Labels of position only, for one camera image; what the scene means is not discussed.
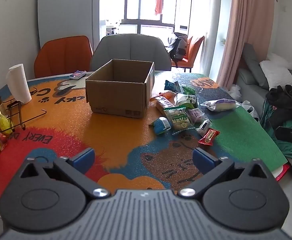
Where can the teal snack packet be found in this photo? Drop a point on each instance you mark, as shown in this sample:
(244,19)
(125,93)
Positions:
(172,85)

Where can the green jacket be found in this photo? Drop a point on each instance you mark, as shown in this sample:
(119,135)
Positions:
(288,148)

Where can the small black white snack packet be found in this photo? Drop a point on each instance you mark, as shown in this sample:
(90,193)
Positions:
(203,127)

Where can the grey black backpack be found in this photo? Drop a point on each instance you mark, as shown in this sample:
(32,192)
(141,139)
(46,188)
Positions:
(177,46)

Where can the large white purple snack bag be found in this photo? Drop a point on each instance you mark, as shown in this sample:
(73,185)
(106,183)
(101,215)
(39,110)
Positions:
(221,105)

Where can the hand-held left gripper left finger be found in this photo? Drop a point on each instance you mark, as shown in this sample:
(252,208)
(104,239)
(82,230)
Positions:
(83,159)

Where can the light green bread packet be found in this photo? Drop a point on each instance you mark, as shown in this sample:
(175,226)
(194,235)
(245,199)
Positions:
(179,118)

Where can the white paper towel roll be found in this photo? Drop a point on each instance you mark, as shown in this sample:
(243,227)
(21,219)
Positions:
(18,83)

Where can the white black speckled snack packet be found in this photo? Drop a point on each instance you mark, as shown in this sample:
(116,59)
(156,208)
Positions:
(183,101)

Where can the black clothes pile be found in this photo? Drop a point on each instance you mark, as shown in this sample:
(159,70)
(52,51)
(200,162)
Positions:
(286,100)

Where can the yellow plastic bag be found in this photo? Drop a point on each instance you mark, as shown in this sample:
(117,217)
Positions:
(3,122)

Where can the orange upholstered chair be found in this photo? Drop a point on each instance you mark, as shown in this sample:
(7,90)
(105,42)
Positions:
(188,61)
(199,47)
(63,56)

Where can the pink curtain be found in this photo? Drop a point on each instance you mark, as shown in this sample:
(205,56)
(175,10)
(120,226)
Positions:
(246,30)

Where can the dark green snack packet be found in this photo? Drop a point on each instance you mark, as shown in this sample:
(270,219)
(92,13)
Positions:
(189,90)

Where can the red flat object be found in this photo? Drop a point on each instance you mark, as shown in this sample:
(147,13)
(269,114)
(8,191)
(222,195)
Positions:
(282,171)

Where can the pink snack packet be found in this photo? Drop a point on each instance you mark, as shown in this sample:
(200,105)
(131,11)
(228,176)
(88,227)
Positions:
(195,115)

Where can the red snack packet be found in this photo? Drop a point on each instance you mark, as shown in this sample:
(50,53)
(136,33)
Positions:
(209,137)

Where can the small blue snack packet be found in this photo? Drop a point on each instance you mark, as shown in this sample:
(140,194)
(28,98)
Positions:
(161,125)

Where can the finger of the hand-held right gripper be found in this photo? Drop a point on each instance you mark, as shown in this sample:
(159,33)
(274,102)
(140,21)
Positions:
(289,135)

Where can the white pillow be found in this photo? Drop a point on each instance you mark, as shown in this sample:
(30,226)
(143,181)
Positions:
(278,76)

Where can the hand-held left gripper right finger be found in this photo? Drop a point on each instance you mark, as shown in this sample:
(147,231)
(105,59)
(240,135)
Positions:
(203,160)

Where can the grey pillow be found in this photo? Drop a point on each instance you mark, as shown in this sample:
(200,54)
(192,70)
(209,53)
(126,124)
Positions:
(254,62)

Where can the brown cardboard box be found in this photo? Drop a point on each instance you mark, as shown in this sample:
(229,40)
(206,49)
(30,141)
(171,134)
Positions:
(115,97)

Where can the grey upholstered chair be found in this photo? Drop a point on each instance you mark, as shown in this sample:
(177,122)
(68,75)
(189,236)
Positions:
(131,50)

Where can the cluttered shelf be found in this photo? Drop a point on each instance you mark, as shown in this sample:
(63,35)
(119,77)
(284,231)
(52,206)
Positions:
(110,27)

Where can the orange snack packet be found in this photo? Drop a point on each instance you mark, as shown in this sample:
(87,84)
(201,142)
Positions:
(168,95)

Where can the long cracker packet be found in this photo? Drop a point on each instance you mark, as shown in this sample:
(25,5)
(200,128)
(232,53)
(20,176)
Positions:
(164,103)

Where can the black framed window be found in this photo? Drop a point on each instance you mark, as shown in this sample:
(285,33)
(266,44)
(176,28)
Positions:
(146,5)

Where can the grey sofa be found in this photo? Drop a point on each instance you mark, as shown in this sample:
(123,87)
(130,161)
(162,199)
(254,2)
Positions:
(248,81)

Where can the white plastic bag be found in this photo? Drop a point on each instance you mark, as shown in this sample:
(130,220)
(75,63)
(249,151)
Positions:
(235,92)
(249,108)

